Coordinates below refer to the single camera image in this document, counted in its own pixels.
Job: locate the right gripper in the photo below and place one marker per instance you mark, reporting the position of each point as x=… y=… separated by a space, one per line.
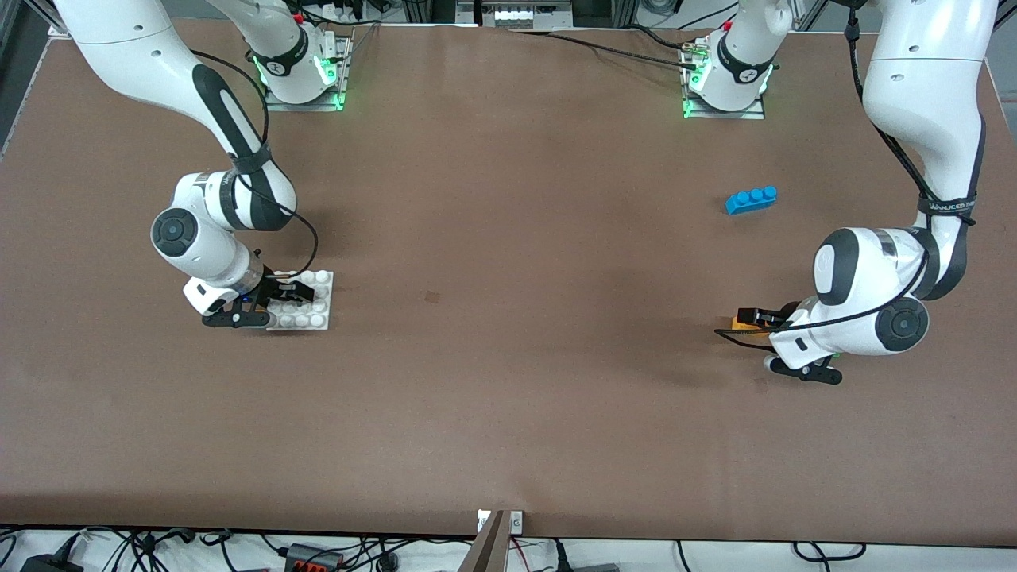
x=276 y=285

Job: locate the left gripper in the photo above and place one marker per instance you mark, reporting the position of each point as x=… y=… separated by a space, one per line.
x=783 y=315

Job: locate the yellow two-stud block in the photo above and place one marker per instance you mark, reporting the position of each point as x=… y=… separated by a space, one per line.
x=737 y=324

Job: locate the white studded base plate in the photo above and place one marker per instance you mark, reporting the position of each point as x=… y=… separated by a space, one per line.
x=318 y=314

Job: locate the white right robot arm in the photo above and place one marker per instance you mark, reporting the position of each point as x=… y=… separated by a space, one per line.
x=119 y=48

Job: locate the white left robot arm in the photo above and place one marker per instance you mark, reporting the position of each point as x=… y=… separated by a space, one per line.
x=922 y=79

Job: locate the blue three-stud block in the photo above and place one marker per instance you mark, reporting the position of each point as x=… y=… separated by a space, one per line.
x=747 y=203

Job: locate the orange black connector box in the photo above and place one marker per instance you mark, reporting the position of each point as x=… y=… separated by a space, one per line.
x=314 y=562

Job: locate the black plug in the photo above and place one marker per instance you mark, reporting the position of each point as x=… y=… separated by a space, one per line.
x=560 y=556

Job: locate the white power strip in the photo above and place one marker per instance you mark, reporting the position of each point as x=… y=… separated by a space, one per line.
x=524 y=16

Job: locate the black power adapter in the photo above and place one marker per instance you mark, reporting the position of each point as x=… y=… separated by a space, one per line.
x=48 y=566

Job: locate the white metal edge bracket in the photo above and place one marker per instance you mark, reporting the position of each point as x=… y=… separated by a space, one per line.
x=516 y=523

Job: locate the grey camera stand post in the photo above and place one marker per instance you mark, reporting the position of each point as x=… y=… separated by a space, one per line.
x=486 y=552

